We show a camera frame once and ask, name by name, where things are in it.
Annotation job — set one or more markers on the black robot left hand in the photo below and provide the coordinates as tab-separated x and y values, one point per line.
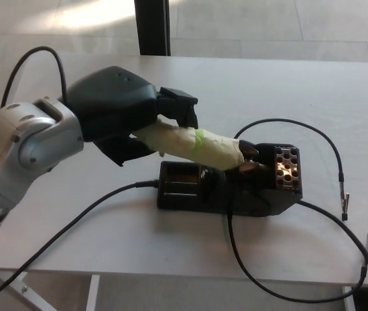
112	97

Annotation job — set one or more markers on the tape-wrapped soldering iron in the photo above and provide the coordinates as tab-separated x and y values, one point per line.
210	149

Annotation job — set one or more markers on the black soldering iron base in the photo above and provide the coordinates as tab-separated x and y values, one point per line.
261	201

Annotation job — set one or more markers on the black vertical pillar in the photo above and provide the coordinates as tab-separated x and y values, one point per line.
153	27

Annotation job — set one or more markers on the white table leg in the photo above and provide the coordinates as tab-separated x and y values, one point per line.
346	299
92	293

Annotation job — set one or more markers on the white diagonal table brace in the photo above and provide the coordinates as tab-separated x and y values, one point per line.
18	291

